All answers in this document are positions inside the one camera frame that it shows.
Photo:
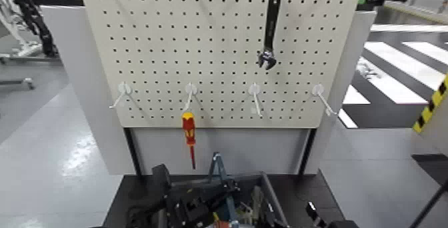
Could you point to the yellow hand tool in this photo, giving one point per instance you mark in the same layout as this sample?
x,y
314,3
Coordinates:
x,y
216,217

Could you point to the small white grey tool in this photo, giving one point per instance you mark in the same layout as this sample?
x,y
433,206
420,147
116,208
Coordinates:
x,y
245,211

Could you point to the red white tool package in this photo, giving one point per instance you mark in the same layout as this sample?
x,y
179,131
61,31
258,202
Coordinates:
x,y
220,224

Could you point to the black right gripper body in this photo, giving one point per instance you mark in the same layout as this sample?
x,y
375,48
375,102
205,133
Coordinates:
x,y
343,225

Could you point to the white perforated pegboard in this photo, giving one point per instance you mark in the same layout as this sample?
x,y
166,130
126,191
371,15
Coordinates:
x,y
217,47

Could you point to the black stand leg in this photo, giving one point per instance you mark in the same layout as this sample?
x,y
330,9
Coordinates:
x,y
428,204

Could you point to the grey bar with caster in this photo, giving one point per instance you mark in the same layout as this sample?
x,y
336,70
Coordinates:
x,y
21,81

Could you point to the white machine frame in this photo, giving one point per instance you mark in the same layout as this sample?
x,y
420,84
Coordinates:
x,y
26,49

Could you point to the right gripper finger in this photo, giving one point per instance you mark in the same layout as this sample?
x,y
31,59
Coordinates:
x,y
274,219
312,212

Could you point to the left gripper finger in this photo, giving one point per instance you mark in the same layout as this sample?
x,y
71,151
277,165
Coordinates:
x,y
161,180
218,192

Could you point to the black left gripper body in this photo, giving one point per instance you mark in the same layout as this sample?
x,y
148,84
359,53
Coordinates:
x,y
189,212

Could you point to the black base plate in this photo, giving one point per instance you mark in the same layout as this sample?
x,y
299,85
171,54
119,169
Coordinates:
x,y
434,168

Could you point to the yellow black striped barrier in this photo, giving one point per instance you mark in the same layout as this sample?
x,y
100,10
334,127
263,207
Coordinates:
x,y
439,128

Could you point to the black partition post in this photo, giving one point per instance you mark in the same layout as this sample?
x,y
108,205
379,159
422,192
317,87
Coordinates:
x,y
308,152
132,152

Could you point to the white partition panel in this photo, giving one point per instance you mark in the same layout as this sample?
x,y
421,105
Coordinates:
x,y
87,82

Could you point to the red yellow screwdriver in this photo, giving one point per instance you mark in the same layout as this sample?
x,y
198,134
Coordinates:
x,y
189,126

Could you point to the grey blue plastic crate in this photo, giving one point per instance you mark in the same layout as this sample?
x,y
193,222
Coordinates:
x,y
271,196

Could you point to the white pegboard hook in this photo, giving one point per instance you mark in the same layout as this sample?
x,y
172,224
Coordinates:
x,y
254,89
124,88
318,89
191,88

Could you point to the black adjustable wrench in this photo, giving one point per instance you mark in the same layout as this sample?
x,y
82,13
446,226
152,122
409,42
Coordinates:
x,y
271,22

